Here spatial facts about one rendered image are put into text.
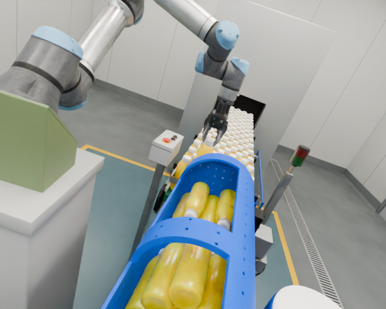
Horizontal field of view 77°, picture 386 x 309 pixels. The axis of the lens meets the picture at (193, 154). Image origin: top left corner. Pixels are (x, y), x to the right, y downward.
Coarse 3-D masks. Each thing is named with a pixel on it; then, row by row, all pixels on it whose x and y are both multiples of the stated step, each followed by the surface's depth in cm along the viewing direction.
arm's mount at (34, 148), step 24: (0, 96) 46; (0, 120) 48; (24, 120) 48; (48, 120) 48; (0, 144) 51; (24, 144) 50; (48, 144) 51; (72, 144) 63; (0, 168) 53; (24, 168) 53; (48, 168) 54
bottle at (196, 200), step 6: (192, 186) 88; (198, 186) 85; (204, 186) 86; (192, 192) 82; (198, 192) 81; (204, 192) 83; (192, 198) 78; (198, 198) 78; (204, 198) 81; (186, 204) 77; (192, 204) 76; (198, 204) 76; (204, 204) 79; (186, 210) 75; (192, 210) 75; (198, 210) 75; (198, 216) 76
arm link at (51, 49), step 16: (48, 32) 57; (32, 48) 56; (48, 48) 56; (64, 48) 59; (80, 48) 63; (32, 64) 54; (48, 64) 56; (64, 64) 59; (64, 80) 60; (80, 80) 70
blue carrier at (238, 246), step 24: (192, 168) 93; (216, 168) 91; (240, 168) 84; (216, 192) 95; (240, 192) 70; (168, 216) 80; (240, 216) 60; (144, 240) 52; (168, 240) 48; (192, 240) 47; (216, 240) 48; (240, 240) 52; (144, 264) 62; (240, 264) 47; (120, 288) 50; (240, 288) 42
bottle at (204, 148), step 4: (204, 144) 106; (200, 148) 106; (204, 148) 105; (208, 148) 105; (212, 148) 106; (200, 152) 106; (204, 152) 105; (208, 152) 105; (212, 152) 106; (196, 156) 108; (200, 164) 107
